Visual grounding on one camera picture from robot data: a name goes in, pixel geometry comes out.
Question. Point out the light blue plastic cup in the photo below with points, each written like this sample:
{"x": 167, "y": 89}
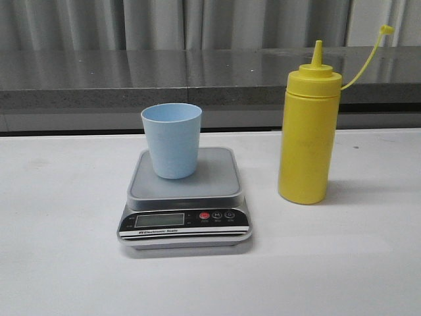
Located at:
{"x": 173, "y": 131}

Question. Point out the yellow squeeze bottle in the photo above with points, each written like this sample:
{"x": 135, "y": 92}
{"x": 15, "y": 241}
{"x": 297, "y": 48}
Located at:
{"x": 311, "y": 106}

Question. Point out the silver electronic kitchen scale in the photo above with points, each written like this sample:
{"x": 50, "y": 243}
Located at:
{"x": 205, "y": 209}

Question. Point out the grey granite counter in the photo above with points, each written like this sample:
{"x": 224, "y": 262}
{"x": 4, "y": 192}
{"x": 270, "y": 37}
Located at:
{"x": 103, "y": 92}

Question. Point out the grey curtain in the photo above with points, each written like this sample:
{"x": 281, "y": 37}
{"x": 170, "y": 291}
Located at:
{"x": 195, "y": 25}

